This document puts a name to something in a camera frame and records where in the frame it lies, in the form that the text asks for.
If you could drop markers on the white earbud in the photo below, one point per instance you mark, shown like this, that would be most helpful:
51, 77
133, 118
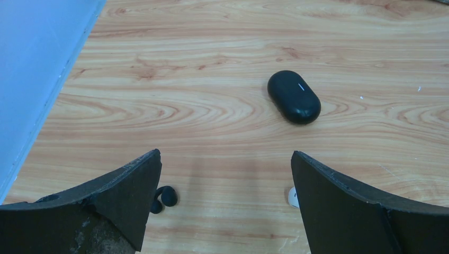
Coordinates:
293, 198

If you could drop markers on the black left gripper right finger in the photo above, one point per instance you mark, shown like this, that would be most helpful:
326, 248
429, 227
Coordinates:
343, 215

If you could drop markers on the black earbud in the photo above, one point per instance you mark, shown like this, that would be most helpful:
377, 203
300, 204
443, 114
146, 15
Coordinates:
164, 196

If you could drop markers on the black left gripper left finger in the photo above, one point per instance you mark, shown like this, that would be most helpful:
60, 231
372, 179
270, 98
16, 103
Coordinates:
107, 214

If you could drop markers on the black earbuds charging case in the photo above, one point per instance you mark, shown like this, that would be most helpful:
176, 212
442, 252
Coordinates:
293, 97

